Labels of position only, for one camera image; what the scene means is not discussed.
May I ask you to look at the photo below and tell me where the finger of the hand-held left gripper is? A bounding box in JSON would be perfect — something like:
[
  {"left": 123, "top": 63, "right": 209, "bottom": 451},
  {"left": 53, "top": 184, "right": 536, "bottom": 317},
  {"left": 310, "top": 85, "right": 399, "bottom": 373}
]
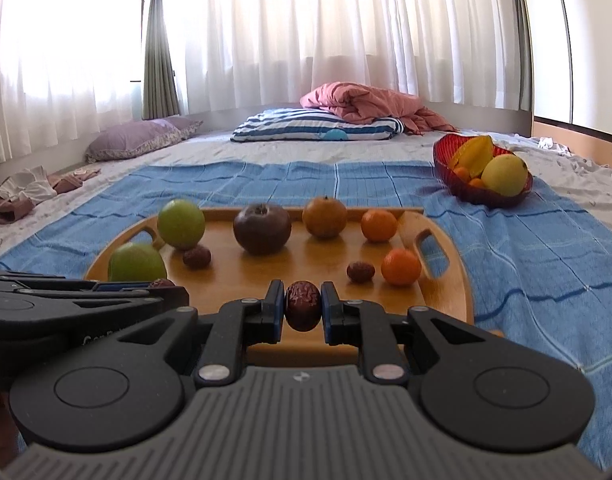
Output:
[
  {"left": 0, "top": 286, "right": 189, "bottom": 311},
  {"left": 0, "top": 269, "right": 154, "bottom": 293}
]

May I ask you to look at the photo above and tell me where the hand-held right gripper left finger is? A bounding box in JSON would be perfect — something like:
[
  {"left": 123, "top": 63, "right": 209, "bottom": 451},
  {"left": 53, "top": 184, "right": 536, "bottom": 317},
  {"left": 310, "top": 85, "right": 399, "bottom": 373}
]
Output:
[{"left": 106, "top": 280, "right": 285, "bottom": 387}]

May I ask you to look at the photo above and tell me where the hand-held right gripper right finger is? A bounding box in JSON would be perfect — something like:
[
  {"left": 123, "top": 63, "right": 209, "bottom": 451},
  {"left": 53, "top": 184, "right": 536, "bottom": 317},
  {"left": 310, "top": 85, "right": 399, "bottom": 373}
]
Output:
[{"left": 320, "top": 280, "right": 492, "bottom": 387}]

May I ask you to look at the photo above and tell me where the green apple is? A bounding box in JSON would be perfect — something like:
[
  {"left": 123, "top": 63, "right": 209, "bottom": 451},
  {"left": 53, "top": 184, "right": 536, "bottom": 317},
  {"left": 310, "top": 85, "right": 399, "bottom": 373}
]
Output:
[
  {"left": 107, "top": 241, "right": 168, "bottom": 283},
  {"left": 157, "top": 199, "right": 207, "bottom": 250}
]

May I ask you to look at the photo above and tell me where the wooden tray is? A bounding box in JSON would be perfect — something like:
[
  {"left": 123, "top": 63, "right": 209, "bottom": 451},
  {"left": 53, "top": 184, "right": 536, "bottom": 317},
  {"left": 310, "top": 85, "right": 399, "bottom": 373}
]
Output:
[{"left": 83, "top": 206, "right": 504, "bottom": 368}]

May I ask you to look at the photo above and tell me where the dark purple tomato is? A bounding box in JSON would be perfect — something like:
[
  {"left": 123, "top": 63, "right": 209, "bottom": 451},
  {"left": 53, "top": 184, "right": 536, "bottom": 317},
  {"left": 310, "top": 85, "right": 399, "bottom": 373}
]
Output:
[{"left": 233, "top": 203, "right": 292, "bottom": 256}]

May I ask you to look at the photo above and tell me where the small tangerine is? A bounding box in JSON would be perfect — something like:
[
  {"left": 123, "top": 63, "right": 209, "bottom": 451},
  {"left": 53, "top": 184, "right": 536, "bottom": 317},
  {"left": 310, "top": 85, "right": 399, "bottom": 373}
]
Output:
[
  {"left": 361, "top": 209, "right": 399, "bottom": 243},
  {"left": 381, "top": 248, "right": 422, "bottom": 287}
]

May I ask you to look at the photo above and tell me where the large brownish orange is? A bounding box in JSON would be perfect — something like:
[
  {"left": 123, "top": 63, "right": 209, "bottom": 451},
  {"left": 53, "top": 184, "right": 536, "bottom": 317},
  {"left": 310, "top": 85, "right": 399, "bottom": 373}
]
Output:
[{"left": 302, "top": 196, "right": 348, "bottom": 239}]

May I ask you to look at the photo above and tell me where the dusty pink garment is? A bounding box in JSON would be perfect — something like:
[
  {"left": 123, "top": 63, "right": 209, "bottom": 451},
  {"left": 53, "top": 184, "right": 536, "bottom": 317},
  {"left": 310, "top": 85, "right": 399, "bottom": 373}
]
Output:
[{"left": 48, "top": 166, "right": 103, "bottom": 195}]

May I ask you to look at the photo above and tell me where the brown garment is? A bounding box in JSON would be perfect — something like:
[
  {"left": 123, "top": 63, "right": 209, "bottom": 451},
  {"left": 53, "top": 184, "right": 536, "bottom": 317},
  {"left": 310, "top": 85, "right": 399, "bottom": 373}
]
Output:
[{"left": 0, "top": 195, "right": 36, "bottom": 227}]

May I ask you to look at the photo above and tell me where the white garment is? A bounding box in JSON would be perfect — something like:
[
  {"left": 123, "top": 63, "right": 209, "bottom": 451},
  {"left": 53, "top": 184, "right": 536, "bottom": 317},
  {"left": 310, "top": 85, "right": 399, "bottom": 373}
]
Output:
[{"left": 0, "top": 169, "right": 57, "bottom": 207}]

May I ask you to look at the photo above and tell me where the purple pillow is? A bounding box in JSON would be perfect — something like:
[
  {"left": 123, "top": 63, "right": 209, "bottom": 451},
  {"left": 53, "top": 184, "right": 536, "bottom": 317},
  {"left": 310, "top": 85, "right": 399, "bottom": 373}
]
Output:
[{"left": 84, "top": 116, "right": 204, "bottom": 163}]

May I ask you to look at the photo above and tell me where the grey printed bed sheet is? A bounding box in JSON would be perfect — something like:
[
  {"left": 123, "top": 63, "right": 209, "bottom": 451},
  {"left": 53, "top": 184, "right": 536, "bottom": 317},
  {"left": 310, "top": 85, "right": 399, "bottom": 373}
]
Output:
[{"left": 0, "top": 127, "right": 612, "bottom": 271}]

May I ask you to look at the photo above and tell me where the blue white striped pillow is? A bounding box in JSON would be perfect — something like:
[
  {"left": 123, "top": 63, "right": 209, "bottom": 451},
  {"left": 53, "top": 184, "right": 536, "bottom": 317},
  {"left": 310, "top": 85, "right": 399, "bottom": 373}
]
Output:
[{"left": 231, "top": 107, "right": 406, "bottom": 142}]

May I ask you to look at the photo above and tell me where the blue checked blanket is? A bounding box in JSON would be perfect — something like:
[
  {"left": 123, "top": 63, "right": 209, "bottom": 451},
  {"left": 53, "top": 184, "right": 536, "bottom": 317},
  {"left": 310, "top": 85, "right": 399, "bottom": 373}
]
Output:
[{"left": 0, "top": 160, "right": 612, "bottom": 466}]

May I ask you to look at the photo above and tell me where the red glass bowl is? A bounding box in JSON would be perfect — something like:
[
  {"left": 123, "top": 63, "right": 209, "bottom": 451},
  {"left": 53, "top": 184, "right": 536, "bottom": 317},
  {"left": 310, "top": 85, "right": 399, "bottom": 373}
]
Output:
[{"left": 432, "top": 133, "right": 533, "bottom": 209}]

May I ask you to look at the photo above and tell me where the pink quilt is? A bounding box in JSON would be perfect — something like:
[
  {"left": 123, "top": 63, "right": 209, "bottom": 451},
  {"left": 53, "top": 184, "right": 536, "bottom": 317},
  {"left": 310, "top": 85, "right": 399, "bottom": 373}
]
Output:
[{"left": 300, "top": 81, "right": 457, "bottom": 135}]

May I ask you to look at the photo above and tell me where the yellow starfruit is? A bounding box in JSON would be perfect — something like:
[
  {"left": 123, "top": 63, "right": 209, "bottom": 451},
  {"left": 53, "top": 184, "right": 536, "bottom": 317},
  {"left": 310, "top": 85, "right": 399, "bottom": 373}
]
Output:
[{"left": 448, "top": 135, "right": 496, "bottom": 178}]

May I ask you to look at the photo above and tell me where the yellow mango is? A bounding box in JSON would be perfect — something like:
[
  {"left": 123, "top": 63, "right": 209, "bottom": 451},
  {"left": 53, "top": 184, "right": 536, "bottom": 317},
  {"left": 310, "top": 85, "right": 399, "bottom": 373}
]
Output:
[{"left": 481, "top": 154, "right": 529, "bottom": 197}]

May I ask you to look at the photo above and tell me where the grey-green curtain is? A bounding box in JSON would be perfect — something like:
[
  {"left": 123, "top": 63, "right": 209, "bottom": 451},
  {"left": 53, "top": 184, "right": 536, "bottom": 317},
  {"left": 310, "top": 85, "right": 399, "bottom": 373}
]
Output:
[
  {"left": 142, "top": 0, "right": 182, "bottom": 121},
  {"left": 508, "top": 0, "right": 536, "bottom": 113}
]

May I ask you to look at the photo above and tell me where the white crumpled cloth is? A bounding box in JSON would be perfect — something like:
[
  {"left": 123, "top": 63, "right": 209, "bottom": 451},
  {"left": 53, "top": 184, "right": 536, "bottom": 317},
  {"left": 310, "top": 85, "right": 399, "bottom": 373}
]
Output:
[{"left": 536, "top": 135, "right": 574, "bottom": 155}]

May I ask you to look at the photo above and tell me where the white sheer curtain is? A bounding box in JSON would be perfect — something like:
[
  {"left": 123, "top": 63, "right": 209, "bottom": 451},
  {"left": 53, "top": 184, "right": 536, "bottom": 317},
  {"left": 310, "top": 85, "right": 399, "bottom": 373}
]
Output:
[{"left": 0, "top": 0, "right": 534, "bottom": 171}]

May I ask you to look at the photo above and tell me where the light wooden panel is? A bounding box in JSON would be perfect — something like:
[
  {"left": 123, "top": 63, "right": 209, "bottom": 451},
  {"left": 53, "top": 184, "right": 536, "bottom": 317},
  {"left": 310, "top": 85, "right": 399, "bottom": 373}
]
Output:
[{"left": 532, "top": 116, "right": 612, "bottom": 173}]

